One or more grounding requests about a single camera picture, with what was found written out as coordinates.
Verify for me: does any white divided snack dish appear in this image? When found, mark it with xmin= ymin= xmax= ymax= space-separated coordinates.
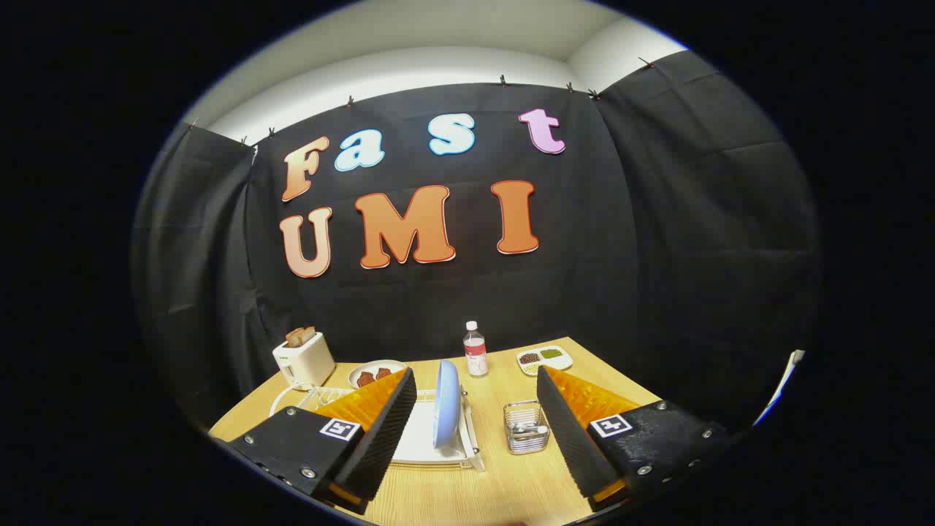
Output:
xmin=516 ymin=346 xmax=573 ymax=376

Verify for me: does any white toaster cable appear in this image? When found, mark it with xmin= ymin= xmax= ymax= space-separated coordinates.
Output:
xmin=269 ymin=384 xmax=316 ymax=417

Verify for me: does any clear plastic water bottle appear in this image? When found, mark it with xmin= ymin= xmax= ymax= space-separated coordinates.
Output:
xmin=463 ymin=321 xmax=489 ymax=378

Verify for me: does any white plate with food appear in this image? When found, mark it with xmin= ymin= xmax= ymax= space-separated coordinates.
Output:
xmin=348 ymin=359 xmax=408 ymax=389

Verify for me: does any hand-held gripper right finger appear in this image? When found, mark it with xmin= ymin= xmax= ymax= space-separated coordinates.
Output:
xmin=537 ymin=365 xmax=731 ymax=512

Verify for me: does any metal wire basket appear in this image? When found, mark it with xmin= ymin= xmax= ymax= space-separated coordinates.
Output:
xmin=503 ymin=401 xmax=551 ymax=455

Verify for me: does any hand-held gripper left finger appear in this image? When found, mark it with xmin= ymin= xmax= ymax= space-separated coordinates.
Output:
xmin=228 ymin=367 xmax=418 ymax=514

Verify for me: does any white toaster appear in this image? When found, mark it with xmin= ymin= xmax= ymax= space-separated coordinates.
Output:
xmin=272 ymin=332 xmax=336 ymax=390

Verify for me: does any blue plate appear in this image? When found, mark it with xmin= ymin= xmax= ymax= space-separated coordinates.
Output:
xmin=432 ymin=359 xmax=462 ymax=449

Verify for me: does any white wire dish rack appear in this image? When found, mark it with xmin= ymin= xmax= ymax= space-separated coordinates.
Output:
xmin=296 ymin=386 xmax=486 ymax=472

